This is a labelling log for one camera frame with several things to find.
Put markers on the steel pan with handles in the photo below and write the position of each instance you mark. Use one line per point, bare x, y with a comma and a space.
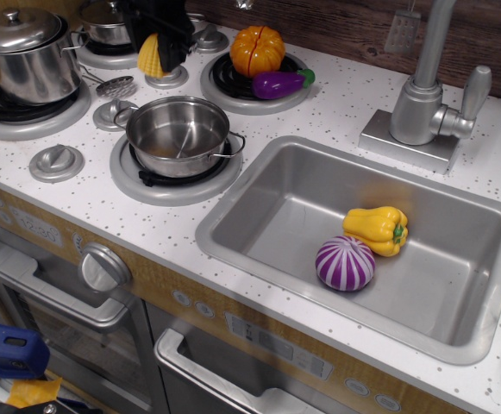
177, 137

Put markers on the silver toy faucet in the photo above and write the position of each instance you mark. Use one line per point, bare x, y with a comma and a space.
422, 130

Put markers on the silver dishwasher door handle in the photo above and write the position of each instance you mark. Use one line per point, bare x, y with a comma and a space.
205, 375

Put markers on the blue clamp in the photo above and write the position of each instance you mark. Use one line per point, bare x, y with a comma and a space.
23, 354

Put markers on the middle grey stove knob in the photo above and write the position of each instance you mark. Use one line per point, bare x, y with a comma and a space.
111, 114

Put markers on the large lidded steel pot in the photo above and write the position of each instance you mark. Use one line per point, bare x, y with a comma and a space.
38, 61

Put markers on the orange toy pumpkin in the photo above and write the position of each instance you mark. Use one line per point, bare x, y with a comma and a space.
257, 49

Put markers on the centre grey stove knob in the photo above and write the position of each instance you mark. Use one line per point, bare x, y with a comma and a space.
176, 78

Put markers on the yellow toy bell pepper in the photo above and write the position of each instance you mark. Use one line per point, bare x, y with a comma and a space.
383, 229

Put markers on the front left stove burner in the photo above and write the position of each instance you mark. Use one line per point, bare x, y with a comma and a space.
22, 122

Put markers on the yellow toy corn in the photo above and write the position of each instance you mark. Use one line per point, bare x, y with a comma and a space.
149, 58

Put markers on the metal spatula on wall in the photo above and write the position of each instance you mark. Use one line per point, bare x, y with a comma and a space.
403, 32

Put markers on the silver oven door handle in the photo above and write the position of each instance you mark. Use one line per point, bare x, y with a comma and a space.
17, 271

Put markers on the back grey stove knob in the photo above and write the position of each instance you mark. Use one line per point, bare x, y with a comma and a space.
210, 40

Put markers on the purple striped toy onion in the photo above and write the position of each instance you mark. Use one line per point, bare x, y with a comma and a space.
345, 264

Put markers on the yellow cloth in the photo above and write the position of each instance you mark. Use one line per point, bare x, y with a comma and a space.
27, 392

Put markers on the metal slotted skimmer spoon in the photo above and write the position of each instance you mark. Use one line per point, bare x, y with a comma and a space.
123, 86

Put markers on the front right stove burner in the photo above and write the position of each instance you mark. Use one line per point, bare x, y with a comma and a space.
136, 183

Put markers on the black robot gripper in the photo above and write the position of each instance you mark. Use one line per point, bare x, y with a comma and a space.
170, 20

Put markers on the front grey stove knob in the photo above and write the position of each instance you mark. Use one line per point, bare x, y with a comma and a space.
56, 164

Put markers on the small steel pot at back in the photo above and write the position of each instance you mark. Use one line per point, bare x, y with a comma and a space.
103, 21

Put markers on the grey stove knob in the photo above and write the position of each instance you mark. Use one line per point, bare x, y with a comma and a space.
210, 40
176, 78
111, 114
56, 164

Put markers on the silver sink basin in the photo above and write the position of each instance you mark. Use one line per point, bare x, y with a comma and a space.
282, 222

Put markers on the back right stove burner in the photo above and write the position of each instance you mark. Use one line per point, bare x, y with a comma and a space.
224, 86

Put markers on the round silver oven dial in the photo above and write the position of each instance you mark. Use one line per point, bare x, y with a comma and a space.
101, 269

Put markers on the stove burner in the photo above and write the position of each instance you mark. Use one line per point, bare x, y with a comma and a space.
224, 86
136, 183
22, 122
103, 56

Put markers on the purple toy eggplant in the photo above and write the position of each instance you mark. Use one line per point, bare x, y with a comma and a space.
274, 85

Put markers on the back left stove burner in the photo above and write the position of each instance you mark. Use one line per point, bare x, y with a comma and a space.
103, 56

